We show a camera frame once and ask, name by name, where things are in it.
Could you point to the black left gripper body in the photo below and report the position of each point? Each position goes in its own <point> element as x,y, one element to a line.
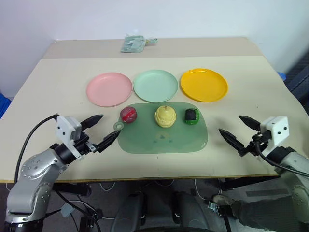
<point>83,145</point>

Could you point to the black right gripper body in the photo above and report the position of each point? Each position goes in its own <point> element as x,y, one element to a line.
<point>259,143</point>

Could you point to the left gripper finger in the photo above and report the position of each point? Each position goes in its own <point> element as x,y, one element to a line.
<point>91,120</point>
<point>108,141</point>

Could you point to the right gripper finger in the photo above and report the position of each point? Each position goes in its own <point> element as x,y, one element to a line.
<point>233,141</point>
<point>251,123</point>

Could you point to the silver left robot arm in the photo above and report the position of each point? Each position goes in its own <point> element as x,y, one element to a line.
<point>31,169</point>

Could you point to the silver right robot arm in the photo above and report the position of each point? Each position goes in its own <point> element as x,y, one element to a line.
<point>297,162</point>

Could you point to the pink plate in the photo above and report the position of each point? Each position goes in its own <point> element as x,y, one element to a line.
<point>109,89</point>

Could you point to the black green toy vegetable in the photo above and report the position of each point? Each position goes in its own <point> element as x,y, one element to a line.
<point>192,116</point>

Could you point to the yellow plate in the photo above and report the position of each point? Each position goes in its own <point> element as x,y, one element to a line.
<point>204,84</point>

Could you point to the pale green plate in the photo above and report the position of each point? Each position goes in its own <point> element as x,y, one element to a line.
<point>155,85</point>

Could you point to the red apple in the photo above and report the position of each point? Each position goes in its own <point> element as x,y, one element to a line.
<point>128,115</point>

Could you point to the green plastic cutting board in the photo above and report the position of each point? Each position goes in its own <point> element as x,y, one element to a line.
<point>164,140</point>

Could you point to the small blue container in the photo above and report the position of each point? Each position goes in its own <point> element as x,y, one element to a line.
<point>282,75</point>

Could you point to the grey shoe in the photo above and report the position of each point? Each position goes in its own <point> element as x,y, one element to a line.
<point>222,200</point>

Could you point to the yellow pear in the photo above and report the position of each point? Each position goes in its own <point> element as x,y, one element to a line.
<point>165,117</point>

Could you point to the black ribbed case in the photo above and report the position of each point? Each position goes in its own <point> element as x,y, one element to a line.
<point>299,77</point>

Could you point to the pale blue plastic piece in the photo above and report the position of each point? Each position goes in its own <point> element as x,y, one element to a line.
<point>66,210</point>

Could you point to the olive grey trouser leg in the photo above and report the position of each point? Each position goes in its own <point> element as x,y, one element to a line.
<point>265,213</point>

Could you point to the dark grey rounded shape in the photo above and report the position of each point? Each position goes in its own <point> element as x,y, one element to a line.
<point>130,212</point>

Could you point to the pale green packaged bundle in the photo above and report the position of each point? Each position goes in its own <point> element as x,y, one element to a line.
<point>132,44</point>

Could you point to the blue object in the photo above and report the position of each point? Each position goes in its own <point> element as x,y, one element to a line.
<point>4,106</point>

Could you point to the small pale green utensil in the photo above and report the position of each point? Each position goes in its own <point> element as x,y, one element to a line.
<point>151,41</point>

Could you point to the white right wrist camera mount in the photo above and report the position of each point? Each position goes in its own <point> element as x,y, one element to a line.
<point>277,130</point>

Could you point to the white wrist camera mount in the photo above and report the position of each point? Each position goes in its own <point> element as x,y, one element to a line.
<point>64,126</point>
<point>277,130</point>

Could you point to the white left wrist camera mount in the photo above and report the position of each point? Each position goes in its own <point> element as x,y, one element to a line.
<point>64,126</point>

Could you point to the black table frame bar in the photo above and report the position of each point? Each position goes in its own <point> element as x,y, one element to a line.
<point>72,189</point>
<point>246,183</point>

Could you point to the metal caster bracket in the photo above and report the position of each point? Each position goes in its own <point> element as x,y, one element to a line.
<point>214,207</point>

